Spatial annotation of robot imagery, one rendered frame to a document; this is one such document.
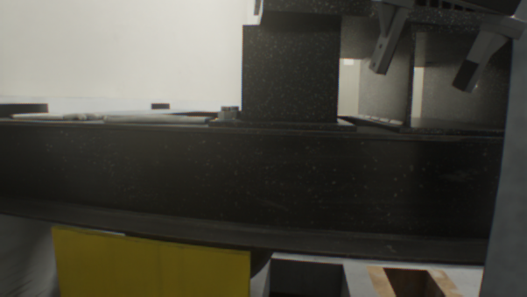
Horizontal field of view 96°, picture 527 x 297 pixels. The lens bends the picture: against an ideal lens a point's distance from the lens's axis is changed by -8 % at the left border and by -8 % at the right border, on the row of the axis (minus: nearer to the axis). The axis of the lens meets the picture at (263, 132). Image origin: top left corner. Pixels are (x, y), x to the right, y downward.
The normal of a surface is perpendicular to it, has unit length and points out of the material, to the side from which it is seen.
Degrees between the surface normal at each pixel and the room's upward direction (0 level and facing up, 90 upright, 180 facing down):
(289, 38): 90
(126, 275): 90
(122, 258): 90
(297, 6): 90
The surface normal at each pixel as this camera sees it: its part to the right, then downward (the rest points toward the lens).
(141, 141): -0.15, 0.11
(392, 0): 0.04, 0.50
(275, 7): 0.08, 0.11
